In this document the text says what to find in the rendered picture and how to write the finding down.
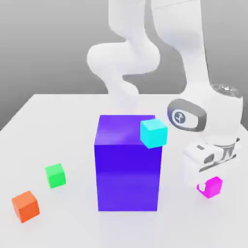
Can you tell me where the small orange cube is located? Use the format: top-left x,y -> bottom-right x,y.
11,190 -> 41,224

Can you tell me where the small cyan cube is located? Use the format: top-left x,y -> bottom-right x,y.
139,118 -> 169,149

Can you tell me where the small green cube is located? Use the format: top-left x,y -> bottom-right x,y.
44,163 -> 67,189

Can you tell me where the small magenta cube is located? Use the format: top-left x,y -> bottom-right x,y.
196,176 -> 223,200

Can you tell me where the large purple box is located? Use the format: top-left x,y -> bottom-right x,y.
94,114 -> 163,212

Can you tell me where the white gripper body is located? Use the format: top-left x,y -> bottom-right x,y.
183,154 -> 238,188

